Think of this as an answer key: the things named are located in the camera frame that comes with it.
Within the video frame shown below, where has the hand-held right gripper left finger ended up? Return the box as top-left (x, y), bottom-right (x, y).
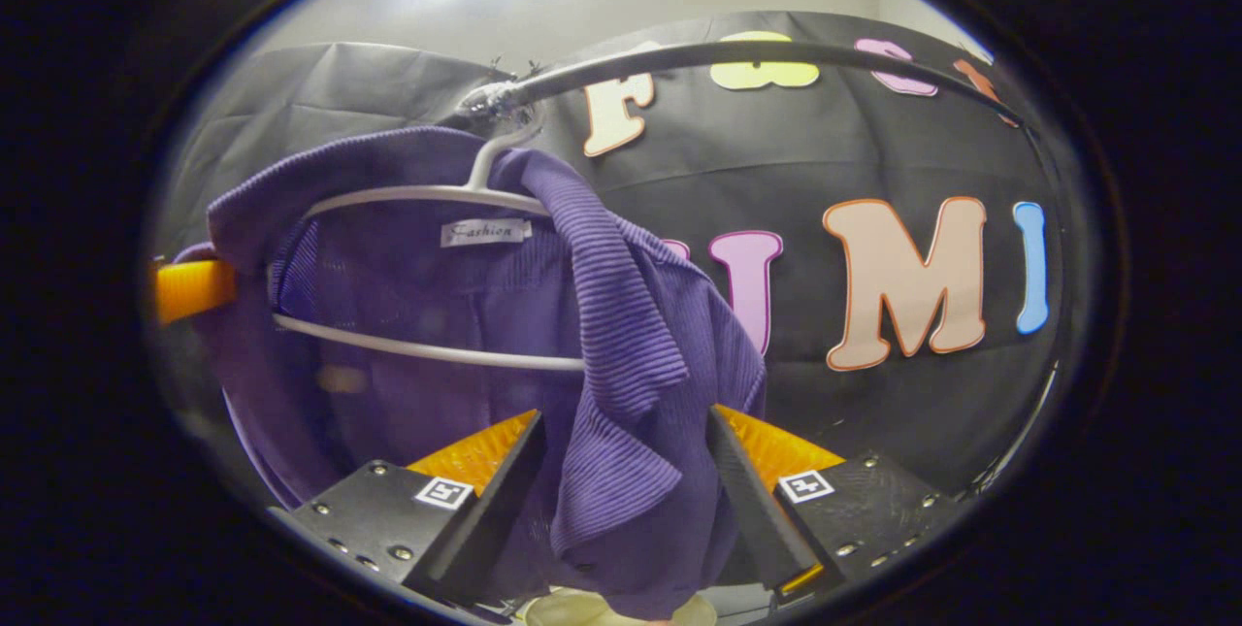
top-left (267, 408), bottom-right (547, 610)

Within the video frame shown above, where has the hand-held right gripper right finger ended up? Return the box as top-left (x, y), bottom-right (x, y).
top-left (706, 403), bottom-right (969, 606)

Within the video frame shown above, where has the white hanger with taped hook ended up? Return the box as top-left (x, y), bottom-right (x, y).
top-left (272, 81), bottom-right (588, 373)

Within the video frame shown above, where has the purple ribbed shirt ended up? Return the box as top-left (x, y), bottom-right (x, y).
top-left (175, 126), bottom-right (768, 622)

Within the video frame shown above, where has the black backdrop cloth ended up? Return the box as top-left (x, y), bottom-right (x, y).
top-left (155, 10), bottom-right (1078, 598)

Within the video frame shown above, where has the black clothes rail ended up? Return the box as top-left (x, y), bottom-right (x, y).
top-left (456, 39), bottom-right (1030, 127)

